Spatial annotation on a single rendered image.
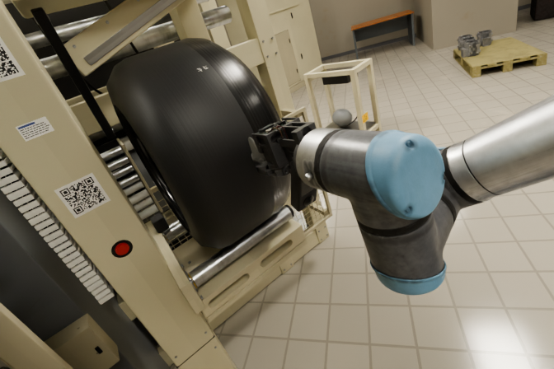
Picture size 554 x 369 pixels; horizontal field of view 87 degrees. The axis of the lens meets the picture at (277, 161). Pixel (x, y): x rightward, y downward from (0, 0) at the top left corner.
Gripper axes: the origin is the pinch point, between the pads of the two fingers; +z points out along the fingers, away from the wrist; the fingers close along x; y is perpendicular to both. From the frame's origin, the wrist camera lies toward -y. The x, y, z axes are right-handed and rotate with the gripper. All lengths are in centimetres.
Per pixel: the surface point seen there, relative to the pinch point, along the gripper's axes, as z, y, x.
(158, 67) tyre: 12.6, 23.3, 7.8
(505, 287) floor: -3, -120, -92
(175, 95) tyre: 6.5, 17.2, 8.8
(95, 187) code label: 20.1, 5.5, 30.1
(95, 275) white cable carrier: 23.7, -13.9, 40.6
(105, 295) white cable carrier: 25, -20, 42
